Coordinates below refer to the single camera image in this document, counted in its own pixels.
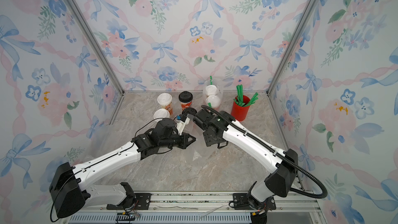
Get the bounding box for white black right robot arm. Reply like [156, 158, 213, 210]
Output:
[193, 110, 297, 209]

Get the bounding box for aluminium corner post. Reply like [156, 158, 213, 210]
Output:
[266, 0, 319, 97]
[65, 0, 124, 95]

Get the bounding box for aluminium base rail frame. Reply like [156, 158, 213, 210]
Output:
[58, 191, 326, 224]

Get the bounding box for right aluminium corner post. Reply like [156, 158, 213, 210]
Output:
[266, 0, 319, 97]

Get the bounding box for black-lid red cup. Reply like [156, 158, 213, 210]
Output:
[182, 107, 197, 117]
[178, 91, 193, 110]

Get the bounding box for left aluminium corner post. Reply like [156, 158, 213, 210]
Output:
[65, 0, 124, 95]

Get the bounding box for red straw holder cup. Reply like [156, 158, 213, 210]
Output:
[231, 95, 250, 121]

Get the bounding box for back left white-lid cup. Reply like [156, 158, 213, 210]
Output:
[157, 93, 173, 116]

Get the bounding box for front left white-lid cup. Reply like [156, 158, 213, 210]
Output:
[153, 108, 170, 121]

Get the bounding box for front black-lid red cup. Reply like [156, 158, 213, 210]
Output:
[182, 107, 197, 117]

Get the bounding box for black corrugated cable conduit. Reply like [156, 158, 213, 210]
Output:
[201, 105, 329, 199]

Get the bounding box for clear plastic carrier bag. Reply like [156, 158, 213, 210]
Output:
[202, 76, 224, 111]

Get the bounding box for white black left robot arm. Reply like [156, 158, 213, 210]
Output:
[49, 118, 196, 219]

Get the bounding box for green wrapped straws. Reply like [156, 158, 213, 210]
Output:
[234, 85, 259, 107]

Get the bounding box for back black-lid red cup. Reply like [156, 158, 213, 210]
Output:
[178, 91, 193, 110]

